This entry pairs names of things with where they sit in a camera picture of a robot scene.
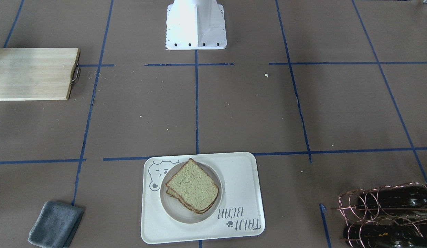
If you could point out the bread slice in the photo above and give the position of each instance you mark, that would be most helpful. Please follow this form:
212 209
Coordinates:
193 187
179 201

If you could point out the white round plate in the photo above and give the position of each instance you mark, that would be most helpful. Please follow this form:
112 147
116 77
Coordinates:
176 210

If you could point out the white bear serving tray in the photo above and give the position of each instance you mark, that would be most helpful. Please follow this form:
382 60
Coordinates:
240 212

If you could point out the grey folded cloth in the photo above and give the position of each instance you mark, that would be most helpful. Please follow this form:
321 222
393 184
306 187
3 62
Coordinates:
56 225

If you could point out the dark glass bottle lower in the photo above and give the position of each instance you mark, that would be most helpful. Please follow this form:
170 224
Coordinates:
388 233

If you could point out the dark glass bottle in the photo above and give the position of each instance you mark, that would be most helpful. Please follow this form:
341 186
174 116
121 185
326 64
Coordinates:
388 233
395 201

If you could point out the wooden cutting board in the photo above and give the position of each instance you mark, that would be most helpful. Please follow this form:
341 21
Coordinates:
32 74

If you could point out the dark glass bottle upper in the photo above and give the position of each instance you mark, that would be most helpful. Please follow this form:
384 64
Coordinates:
395 201

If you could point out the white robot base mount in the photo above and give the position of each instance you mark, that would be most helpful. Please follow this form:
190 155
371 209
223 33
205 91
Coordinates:
195 24

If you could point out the copper wire bottle rack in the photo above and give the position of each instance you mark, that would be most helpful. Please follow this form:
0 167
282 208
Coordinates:
385 217

